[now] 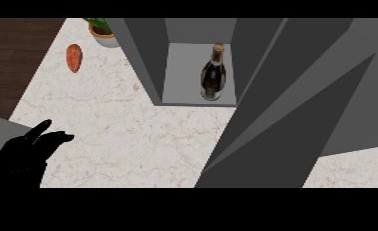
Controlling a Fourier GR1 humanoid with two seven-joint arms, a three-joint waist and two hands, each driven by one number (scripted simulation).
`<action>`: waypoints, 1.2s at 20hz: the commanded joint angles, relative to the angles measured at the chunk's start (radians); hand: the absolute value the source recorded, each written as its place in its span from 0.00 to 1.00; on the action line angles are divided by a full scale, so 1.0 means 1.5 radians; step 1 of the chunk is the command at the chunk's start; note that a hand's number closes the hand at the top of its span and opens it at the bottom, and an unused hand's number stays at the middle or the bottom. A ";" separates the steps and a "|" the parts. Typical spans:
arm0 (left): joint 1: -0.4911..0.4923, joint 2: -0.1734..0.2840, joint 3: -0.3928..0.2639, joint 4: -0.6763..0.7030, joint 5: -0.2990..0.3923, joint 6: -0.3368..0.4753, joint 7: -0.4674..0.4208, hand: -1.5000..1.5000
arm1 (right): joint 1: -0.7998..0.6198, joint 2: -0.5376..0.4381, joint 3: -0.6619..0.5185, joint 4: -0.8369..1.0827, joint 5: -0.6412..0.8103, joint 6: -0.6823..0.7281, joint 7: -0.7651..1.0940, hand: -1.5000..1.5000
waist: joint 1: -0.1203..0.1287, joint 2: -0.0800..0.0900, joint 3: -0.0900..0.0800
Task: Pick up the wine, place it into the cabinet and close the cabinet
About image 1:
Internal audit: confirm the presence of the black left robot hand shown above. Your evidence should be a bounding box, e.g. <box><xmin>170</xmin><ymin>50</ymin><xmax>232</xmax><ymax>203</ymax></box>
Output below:
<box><xmin>0</xmin><ymin>118</ymin><xmax>77</xmax><ymax>189</ymax></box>

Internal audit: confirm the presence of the grey cabinet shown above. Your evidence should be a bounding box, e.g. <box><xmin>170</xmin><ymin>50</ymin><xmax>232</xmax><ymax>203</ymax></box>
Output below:
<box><xmin>105</xmin><ymin>18</ymin><xmax>378</xmax><ymax>158</ymax></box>

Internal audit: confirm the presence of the dark wine bottle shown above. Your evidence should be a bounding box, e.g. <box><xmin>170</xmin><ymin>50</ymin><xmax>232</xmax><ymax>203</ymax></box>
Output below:
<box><xmin>199</xmin><ymin>42</ymin><xmax>229</xmax><ymax>102</ymax></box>

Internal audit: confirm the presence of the dark grey cabinet door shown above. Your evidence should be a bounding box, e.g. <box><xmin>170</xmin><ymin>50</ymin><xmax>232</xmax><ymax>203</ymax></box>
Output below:
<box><xmin>193</xmin><ymin>18</ymin><xmax>378</xmax><ymax>189</ymax></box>

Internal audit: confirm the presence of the potted green plant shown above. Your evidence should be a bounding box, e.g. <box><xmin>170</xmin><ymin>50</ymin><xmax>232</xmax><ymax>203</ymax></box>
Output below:
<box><xmin>81</xmin><ymin>18</ymin><xmax>121</xmax><ymax>49</ymax></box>

